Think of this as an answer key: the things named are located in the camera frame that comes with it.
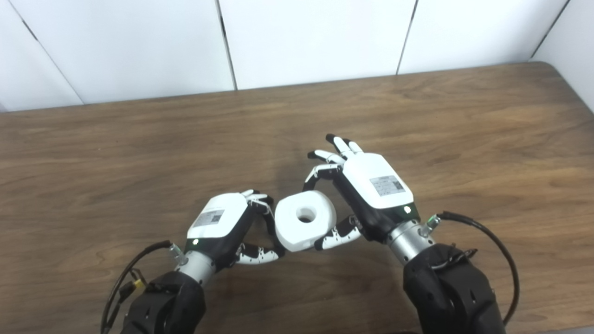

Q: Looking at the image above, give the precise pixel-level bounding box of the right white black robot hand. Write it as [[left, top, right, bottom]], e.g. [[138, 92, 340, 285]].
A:
[[302, 134, 421, 251]]

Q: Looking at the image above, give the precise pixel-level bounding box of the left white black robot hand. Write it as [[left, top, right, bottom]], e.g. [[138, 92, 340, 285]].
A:
[[184, 189, 285, 270]]

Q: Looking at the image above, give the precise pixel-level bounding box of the round white block with holes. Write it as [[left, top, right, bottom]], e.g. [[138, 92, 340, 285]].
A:
[[274, 190, 337, 253]]

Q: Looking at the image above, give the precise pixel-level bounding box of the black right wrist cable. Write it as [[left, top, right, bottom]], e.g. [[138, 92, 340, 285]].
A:
[[420, 211, 520, 326]]

